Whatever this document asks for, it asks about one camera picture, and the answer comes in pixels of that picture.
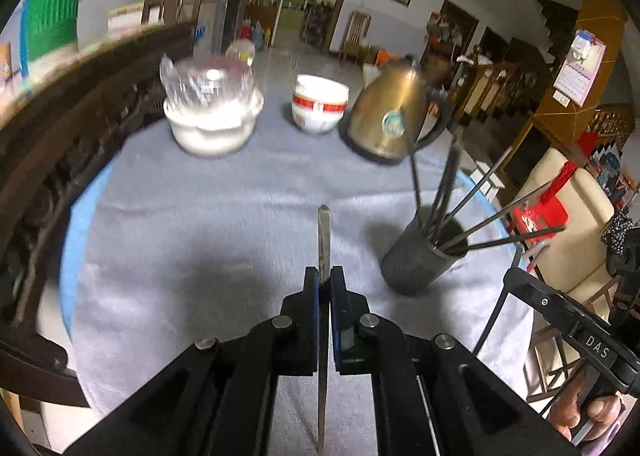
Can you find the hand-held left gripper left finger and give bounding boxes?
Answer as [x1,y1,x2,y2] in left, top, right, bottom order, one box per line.
[64,266,322,456]

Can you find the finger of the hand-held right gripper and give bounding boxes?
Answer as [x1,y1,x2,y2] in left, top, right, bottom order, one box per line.
[606,249,640,325]
[502,267,589,338]

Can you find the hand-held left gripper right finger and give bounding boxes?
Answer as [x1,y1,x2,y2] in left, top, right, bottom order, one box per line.
[330,265,583,456]

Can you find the long dark chopstick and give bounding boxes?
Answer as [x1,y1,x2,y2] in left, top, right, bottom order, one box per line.
[316,204,332,455]

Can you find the grey metal utensil cup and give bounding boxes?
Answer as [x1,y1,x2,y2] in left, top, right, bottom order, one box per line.
[381,206,471,296]

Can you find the bundle of dark chopsticks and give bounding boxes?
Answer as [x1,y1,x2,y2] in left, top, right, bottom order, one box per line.
[405,86,569,257]

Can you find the person's right hand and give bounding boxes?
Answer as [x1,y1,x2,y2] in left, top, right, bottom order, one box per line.
[547,372,628,445]

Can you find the cream chair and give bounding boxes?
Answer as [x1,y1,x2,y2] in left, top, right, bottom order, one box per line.
[505,146,640,318]

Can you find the red plastic stool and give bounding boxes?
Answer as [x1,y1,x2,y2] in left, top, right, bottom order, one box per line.
[510,161,572,238]

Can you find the grey tablecloth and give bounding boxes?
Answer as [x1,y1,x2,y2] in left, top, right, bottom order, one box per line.
[70,101,533,456]

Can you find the small white stool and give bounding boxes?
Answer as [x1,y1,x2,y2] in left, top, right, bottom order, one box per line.
[467,161,506,200]

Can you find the white bowl red emblem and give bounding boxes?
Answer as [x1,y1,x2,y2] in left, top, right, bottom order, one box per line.
[291,107,346,136]

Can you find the gold electric kettle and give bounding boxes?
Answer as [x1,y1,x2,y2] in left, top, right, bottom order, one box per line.
[340,56,453,166]

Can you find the white bowl red band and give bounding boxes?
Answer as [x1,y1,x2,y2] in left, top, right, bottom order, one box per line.
[292,92,349,114]

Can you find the white bowl with plastic wrap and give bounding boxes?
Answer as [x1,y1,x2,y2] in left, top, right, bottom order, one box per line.
[164,89,265,157]

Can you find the plain white bowl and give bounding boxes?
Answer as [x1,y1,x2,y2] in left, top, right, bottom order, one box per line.
[294,75,350,100]

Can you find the wooden stair railing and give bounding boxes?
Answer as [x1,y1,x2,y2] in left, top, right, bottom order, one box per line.
[450,44,542,128]

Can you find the plastic-wrapped glass bowl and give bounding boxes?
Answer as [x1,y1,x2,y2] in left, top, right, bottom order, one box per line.
[159,54,256,110]

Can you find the clear plastic cover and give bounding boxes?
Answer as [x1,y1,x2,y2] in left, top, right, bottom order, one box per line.
[226,40,257,66]

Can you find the wooden chair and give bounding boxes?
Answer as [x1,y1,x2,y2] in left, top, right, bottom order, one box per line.
[339,10,372,68]

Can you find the blue water jugs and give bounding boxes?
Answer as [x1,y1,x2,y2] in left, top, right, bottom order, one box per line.
[240,21,274,50]

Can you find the dark wooden sideboard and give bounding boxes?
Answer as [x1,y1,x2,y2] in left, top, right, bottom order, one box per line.
[0,19,202,408]

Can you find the small wooden cabinet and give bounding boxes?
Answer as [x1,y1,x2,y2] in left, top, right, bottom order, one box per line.
[142,0,204,28]

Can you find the white box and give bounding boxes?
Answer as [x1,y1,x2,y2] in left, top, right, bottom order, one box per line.
[107,3,146,35]

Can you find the blue thermos flask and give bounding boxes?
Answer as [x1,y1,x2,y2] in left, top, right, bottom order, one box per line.
[17,1,34,87]

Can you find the wall calendar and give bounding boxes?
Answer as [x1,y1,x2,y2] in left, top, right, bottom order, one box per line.
[552,29,607,108]

